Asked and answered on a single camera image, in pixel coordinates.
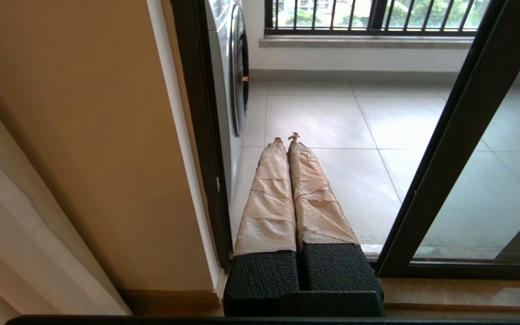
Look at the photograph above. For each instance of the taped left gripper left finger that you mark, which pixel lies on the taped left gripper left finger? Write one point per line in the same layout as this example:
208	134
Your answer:
266	216

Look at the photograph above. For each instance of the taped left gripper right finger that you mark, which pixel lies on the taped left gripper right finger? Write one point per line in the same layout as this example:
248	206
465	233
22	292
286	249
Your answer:
318	212

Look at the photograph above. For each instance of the dark brown sliding glass door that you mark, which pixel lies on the dark brown sliding glass door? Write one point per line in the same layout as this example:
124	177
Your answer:
463	135

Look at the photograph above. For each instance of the white front-load washing machine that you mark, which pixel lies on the white front-load washing machine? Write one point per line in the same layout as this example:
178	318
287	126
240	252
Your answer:
226	67

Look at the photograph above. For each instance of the long grey stone sill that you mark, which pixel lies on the long grey stone sill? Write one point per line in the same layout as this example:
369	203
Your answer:
355	41

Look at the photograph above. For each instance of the long black balcony railing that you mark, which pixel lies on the long black balcony railing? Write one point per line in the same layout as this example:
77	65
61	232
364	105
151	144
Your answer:
355	30

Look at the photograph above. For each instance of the white curtain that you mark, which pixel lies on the white curtain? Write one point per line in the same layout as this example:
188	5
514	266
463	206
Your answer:
16	248

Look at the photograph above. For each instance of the black window frame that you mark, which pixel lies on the black window frame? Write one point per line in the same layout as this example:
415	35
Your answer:
376	11

